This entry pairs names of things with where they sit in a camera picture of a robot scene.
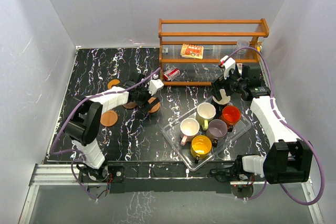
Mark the wooden shelf rack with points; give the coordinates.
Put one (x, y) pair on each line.
(218, 37)

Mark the clear plastic cup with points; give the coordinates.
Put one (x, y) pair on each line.
(242, 43)

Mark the orange round paper coaster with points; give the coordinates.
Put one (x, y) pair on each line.
(112, 83)

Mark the black and white mug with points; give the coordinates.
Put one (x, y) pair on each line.
(220, 104)

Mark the dark wooden coaster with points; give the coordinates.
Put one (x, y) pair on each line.
(130, 105)

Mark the pale green mug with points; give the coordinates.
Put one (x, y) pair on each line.
(206, 115)

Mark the red and white can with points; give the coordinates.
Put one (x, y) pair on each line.
(171, 74)

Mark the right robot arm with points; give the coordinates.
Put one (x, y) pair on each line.
(289, 159)

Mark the orange snack packet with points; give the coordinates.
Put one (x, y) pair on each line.
(192, 51)

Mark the orange mug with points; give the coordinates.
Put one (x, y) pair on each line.
(231, 116)

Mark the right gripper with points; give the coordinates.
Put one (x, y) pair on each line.
(219, 84)

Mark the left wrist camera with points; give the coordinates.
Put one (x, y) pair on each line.
(155, 85)

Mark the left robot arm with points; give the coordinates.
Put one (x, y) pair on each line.
(84, 120)

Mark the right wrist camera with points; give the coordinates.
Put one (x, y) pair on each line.
(226, 64)

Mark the yellow mug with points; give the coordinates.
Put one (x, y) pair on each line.
(201, 146)

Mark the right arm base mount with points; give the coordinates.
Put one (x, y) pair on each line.
(242, 182)

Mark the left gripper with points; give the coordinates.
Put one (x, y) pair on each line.
(145, 107)

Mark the purple mug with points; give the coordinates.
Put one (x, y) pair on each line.
(217, 131)

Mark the white and red box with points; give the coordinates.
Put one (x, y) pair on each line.
(239, 67)

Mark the aluminium frame rail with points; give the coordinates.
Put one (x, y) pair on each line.
(45, 175)

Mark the clear plastic tray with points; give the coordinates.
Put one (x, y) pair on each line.
(172, 133)

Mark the pink mug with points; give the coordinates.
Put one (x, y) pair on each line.
(189, 128)

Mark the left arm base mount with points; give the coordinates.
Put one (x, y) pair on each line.
(106, 175)

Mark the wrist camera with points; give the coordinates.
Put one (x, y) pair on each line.
(155, 85)
(226, 64)

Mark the light wooden coaster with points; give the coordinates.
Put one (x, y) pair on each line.
(156, 107)
(109, 118)

